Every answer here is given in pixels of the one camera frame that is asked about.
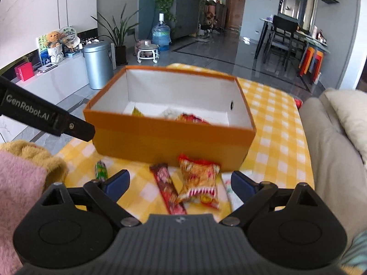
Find dark dining table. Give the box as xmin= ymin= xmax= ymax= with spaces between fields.
xmin=254 ymin=16 xmax=329 ymax=76

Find orange cardboard box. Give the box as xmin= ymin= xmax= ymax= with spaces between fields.
xmin=83 ymin=66 xmax=256 ymax=171

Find pink fluffy blanket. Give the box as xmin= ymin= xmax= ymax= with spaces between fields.
xmin=1 ymin=151 xmax=47 ymax=274

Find silver trash can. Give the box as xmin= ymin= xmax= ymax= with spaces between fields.
xmin=83 ymin=41 xmax=113 ymax=90

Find blue water jug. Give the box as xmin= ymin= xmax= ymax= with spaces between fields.
xmin=152 ymin=13 xmax=171 ymax=51

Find beige sofa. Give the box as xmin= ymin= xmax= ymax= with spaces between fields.
xmin=299 ymin=89 xmax=366 ymax=245

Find beige cushion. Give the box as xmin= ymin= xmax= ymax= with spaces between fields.
xmin=325 ymin=89 xmax=367 ymax=168

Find black dining chair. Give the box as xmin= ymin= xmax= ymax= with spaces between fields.
xmin=262 ymin=16 xmax=299 ymax=70

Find white round stool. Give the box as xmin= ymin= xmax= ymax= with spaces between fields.
xmin=136 ymin=44 xmax=159 ymax=64

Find large red snack bag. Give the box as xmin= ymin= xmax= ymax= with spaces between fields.
xmin=175 ymin=113 xmax=208 ymax=124

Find teddy bear toy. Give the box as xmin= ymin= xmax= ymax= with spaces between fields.
xmin=47 ymin=31 xmax=60 ymax=48

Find green snack tube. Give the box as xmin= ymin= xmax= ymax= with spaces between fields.
xmin=95 ymin=160 xmax=108 ymax=181

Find white snack packet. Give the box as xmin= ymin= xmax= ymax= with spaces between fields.
xmin=221 ymin=173 xmax=243 ymax=211

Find grey drawer cabinet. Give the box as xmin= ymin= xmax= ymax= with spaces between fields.
xmin=170 ymin=0 xmax=200 ymax=40

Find orange noodle snack bag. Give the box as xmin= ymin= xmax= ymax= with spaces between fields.
xmin=176 ymin=154 xmax=220 ymax=209

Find orange red stacked stools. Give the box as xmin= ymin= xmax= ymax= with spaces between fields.
xmin=298 ymin=46 xmax=324 ymax=84

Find dark red snack bar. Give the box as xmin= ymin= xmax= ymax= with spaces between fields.
xmin=149 ymin=163 xmax=187 ymax=215

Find potted green plant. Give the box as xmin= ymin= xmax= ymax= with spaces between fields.
xmin=91 ymin=4 xmax=139 ymax=66

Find white tv cabinet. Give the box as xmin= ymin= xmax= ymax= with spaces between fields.
xmin=16 ymin=53 xmax=89 ymax=104

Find yellow plush fabric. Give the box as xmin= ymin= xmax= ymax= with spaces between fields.
xmin=1 ymin=140 xmax=68 ymax=190

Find striped sock foot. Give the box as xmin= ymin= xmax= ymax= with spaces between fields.
xmin=340 ymin=231 xmax=367 ymax=274

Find clear packet white balls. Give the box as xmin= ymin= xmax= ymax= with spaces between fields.
xmin=159 ymin=108 xmax=183 ymax=121

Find yellow snack packet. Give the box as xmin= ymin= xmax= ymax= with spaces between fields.
xmin=131 ymin=107 xmax=144 ymax=117

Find red box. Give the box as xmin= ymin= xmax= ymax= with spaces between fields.
xmin=14 ymin=62 xmax=34 ymax=81

